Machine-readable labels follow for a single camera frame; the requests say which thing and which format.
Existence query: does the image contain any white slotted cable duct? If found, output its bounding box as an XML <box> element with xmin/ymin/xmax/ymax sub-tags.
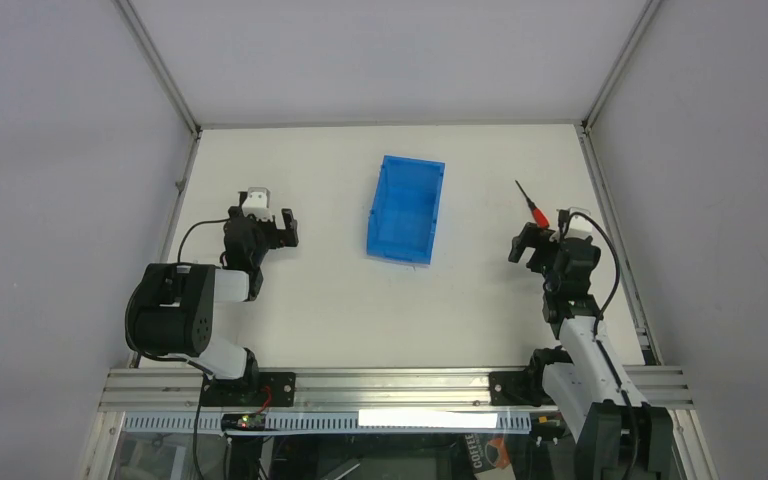
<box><xmin>123</xmin><ymin>409</ymin><xmax>532</xmax><ymax>436</ymax></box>

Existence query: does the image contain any blue plastic bin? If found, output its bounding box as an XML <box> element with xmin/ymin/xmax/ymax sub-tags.
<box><xmin>366</xmin><ymin>155</ymin><xmax>445</xmax><ymax>265</ymax></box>

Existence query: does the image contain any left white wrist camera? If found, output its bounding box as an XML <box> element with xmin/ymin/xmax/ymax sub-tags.
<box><xmin>241</xmin><ymin>187</ymin><xmax>274</xmax><ymax>222</ymax></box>

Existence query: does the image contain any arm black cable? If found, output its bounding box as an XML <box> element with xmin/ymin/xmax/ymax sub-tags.
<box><xmin>176</xmin><ymin>218</ymin><xmax>232</xmax><ymax>265</ymax></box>
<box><xmin>572</xmin><ymin>211</ymin><xmax>622</xmax><ymax>326</ymax></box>

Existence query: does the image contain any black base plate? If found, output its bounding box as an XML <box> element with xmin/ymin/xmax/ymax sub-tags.
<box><xmin>488</xmin><ymin>369</ymin><xmax>554</xmax><ymax>407</ymax></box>
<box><xmin>199</xmin><ymin>371</ymin><xmax>297</xmax><ymax>408</ymax></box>

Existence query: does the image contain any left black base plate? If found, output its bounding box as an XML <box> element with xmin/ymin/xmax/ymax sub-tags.
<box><xmin>199</xmin><ymin>371</ymin><xmax>297</xmax><ymax>408</ymax></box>

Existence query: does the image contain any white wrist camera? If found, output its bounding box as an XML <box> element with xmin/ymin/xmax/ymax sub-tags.
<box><xmin>557</xmin><ymin>207</ymin><xmax>594</xmax><ymax>239</ymax></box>
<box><xmin>241</xmin><ymin>187</ymin><xmax>274</xmax><ymax>222</ymax></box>

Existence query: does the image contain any aluminium mounting rail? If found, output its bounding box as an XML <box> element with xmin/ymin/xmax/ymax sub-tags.
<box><xmin>97</xmin><ymin>365</ymin><xmax>695</xmax><ymax>414</ymax></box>

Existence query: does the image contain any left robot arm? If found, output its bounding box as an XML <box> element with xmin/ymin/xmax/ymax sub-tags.
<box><xmin>124</xmin><ymin>187</ymin><xmax>299</xmax><ymax>393</ymax></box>

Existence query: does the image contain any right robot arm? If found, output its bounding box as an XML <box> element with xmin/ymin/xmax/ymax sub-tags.
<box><xmin>509</xmin><ymin>222</ymin><xmax>673</xmax><ymax>479</ymax></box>

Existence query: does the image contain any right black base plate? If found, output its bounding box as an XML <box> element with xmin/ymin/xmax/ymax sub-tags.
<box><xmin>488</xmin><ymin>369</ymin><xmax>554</xmax><ymax>407</ymax></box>

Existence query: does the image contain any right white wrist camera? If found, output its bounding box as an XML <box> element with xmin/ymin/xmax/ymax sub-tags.
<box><xmin>557</xmin><ymin>207</ymin><xmax>594</xmax><ymax>239</ymax></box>

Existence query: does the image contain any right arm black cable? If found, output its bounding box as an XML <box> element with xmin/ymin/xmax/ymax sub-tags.
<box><xmin>572</xmin><ymin>211</ymin><xmax>622</xmax><ymax>326</ymax></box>

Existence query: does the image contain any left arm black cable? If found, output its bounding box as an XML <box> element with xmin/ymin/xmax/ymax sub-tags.
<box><xmin>176</xmin><ymin>218</ymin><xmax>232</xmax><ymax>265</ymax></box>

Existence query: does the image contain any coffee labelled box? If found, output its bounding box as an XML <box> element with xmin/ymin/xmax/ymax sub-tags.
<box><xmin>464</xmin><ymin>433</ymin><xmax>511</xmax><ymax>474</ymax></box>

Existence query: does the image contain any red handled screwdriver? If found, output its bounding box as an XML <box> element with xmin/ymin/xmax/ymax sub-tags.
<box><xmin>514</xmin><ymin>180</ymin><xmax>550</xmax><ymax>229</ymax></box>

